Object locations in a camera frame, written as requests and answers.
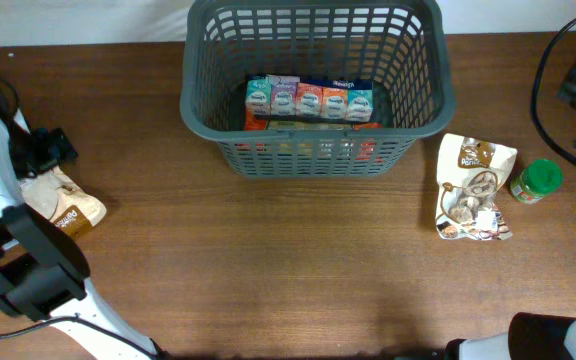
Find beige rice bag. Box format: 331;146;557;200
19;166;107;238

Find red brown pasta packet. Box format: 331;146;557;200
235;109;385;166

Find multicolour tissue pack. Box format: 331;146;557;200
244;74;374;123

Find grey plastic shopping basket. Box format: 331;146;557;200
180;0;456;178

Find beige mushroom snack bag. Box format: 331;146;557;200
435;134;517;241

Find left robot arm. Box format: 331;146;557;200
0;78;167;359

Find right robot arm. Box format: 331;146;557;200
444;312;576;360

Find green lid jar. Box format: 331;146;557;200
510;159;564;204

